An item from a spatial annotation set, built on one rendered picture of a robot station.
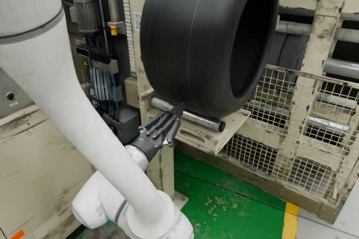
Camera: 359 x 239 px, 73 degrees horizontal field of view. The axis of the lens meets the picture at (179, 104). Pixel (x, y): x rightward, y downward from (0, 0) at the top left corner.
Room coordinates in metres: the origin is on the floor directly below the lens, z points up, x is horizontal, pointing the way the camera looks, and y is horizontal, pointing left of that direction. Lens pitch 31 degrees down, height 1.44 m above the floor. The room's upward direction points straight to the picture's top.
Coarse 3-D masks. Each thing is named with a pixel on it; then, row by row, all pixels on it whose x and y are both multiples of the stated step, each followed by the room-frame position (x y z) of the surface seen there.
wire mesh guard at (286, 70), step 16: (320, 80) 0.98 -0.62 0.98; (336, 80) 0.95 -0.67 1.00; (256, 96) 1.14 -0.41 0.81; (320, 96) 0.97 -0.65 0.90; (288, 112) 1.04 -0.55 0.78; (336, 112) 0.93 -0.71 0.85; (352, 128) 0.88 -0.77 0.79; (336, 144) 0.90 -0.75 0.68; (272, 176) 1.04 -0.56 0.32; (352, 176) 0.83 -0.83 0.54; (304, 192) 0.92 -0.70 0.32; (336, 208) 0.83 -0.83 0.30
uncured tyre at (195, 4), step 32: (160, 0) 0.75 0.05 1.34; (192, 0) 0.69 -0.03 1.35; (224, 0) 0.67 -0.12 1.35; (256, 0) 1.11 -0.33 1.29; (160, 32) 0.71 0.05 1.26; (192, 32) 0.65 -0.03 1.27; (224, 32) 0.64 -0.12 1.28; (256, 32) 1.12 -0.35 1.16; (160, 64) 0.70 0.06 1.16; (192, 64) 0.64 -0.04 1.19; (224, 64) 0.65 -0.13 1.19; (256, 64) 1.04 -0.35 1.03; (160, 96) 0.80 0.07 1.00; (192, 96) 0.66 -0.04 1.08; (224, 96) 0.67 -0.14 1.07
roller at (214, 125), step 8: (152, 104) 0.91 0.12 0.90; (160, 104) 0.89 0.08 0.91; (168, 104) 0.88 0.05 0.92; (184, 112) 0.82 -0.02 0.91; (192, 112) 0.81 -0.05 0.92; (192, 120) 0.79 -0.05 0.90; (200, 120) 0.77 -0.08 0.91; (208, 120) 0.76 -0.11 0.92; (216, 120) 0.75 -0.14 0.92; (216, 128) 0.73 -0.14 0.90; (224, 128) 0.75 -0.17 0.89
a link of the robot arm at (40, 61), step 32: (32, 32) 0.24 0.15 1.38; (64, 32) 0.28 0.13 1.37; (0, 64) 0.25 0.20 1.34; (32, 64) 0.25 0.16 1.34; (64, 64) 0.28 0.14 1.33; (32, 96) 0.28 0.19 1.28; (64, 96) 0.29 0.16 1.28; (64, 128) 0.29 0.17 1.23; (96, 128) 0.30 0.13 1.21; (96, 160) 0.28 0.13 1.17; (128, 160) 0.31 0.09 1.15; (128, 192) 0.28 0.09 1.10; (160, 192) 0.36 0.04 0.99; (128, 224) 0.30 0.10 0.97; (160, 224) 0.29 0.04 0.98
